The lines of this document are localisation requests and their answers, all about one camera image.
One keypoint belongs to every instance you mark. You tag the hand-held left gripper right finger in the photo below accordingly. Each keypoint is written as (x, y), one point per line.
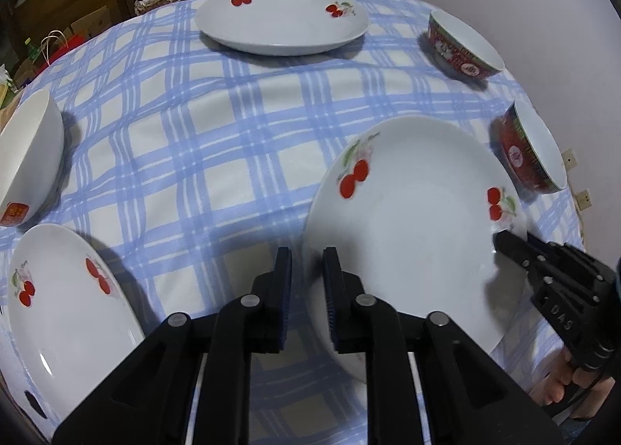
(330, 302)

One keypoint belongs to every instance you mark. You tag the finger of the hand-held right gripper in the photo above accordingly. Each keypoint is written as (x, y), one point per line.
(516, 248)

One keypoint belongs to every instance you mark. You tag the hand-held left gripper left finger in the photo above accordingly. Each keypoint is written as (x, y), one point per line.
(286, 302)

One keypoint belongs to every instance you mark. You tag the red patterned bowl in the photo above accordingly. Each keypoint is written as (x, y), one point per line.
(514, 159)
(456, 57)

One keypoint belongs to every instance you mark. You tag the white cherry print plate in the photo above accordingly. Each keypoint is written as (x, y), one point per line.
(417, 241)
(68, 328)
(281, 18)

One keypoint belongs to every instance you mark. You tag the large white bowl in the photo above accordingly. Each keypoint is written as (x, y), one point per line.
(29, 168)

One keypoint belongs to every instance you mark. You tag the person's right hand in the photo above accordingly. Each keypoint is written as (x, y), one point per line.
(553, 389)

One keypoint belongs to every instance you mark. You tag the blue checkered tablecloth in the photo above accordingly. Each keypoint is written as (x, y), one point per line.
(194, 159)

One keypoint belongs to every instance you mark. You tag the red paper bag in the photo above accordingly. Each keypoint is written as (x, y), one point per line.
(75, 41)

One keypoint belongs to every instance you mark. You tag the green bottle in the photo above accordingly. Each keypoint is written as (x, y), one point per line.
(31, 51)

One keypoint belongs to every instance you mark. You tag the beige wall outlet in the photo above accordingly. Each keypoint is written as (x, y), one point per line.
(568, 159)
(583, 200)

